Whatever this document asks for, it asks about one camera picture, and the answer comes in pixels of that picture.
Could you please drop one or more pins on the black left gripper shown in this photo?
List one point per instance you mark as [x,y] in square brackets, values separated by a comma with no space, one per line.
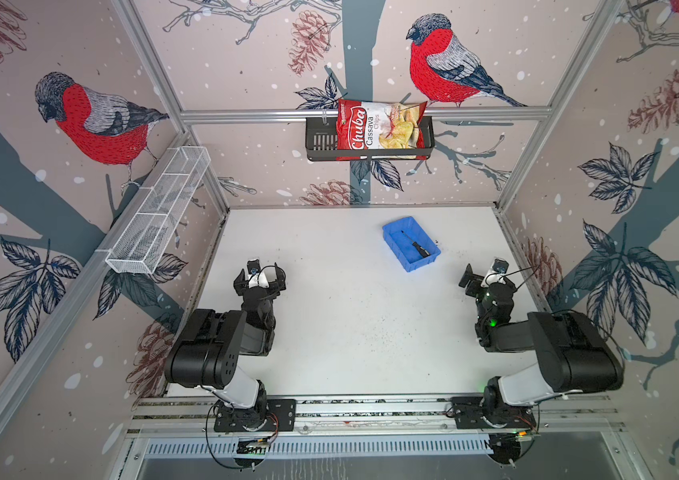
[276,285]

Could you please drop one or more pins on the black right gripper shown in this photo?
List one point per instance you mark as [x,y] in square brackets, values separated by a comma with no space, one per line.
[474,282]

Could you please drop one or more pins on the black yellow handled screwdriver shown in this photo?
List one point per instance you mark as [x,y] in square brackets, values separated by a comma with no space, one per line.
[420,249]

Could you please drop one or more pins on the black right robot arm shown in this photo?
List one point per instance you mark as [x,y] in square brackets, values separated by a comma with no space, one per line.
[572,358]

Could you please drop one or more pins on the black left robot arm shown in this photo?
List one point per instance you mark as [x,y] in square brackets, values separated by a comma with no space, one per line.
[206,352]

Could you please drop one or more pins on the blue plastic bin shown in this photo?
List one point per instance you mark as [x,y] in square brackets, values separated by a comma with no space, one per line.
[402,248]

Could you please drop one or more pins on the red cassava chips bag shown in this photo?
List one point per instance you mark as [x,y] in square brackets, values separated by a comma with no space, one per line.
[379,126]

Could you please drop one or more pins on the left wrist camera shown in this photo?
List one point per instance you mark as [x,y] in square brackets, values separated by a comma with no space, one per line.
[255,276]

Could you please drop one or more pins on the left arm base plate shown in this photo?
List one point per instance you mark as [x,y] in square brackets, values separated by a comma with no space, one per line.
[276,415]

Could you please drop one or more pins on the white wire mesh basket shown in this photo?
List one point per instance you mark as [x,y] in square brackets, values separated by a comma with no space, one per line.
[146,237]

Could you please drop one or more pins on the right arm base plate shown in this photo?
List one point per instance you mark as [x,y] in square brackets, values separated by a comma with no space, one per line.
[473,412]

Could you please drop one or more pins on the black wall basket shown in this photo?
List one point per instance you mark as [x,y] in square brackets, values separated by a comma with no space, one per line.
[321,144]

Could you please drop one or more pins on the aluminium front rail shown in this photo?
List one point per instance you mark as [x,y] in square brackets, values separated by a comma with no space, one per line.
[368,414]

